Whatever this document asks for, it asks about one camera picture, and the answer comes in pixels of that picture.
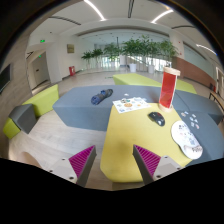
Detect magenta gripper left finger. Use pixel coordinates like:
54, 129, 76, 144
47, 144, 98, 188

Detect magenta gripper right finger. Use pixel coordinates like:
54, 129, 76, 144
132, 144, 183, 185

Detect black computer mouse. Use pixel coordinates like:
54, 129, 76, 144
148, 112, 165, 126

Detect yellow-green table section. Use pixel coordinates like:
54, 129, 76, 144
100, 103, 191, 183

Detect grey bench seat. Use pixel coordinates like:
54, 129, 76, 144
53, 85, 224, 165

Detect small scattered stickers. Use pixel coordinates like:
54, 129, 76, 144
181, 111, 200, 129

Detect white printed paper sheet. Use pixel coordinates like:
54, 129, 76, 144
113, 97, 150, 113

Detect folded dark blue umbrella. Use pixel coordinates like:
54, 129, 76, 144
91, 89, 113, 105

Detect lime green bench seat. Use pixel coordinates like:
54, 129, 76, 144
24, 85, 59, 117

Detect grey and green side stool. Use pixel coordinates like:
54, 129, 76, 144
3, 104, 37, 139

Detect far lime green bench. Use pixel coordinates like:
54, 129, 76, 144
113, 73, 196, 94

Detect red transparent cylinder container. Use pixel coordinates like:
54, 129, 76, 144
159, 67, 180, 112

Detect red fire extinguisher box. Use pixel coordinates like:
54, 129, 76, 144
69, 66, 76, 76

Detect potted green plant right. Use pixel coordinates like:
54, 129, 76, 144
141, 34, 179, 75

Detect potted green plant white pot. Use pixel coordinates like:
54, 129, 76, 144
122, 38, 142, 73

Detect gold wall plaque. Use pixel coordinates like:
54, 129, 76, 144
67, 44, 75, 53

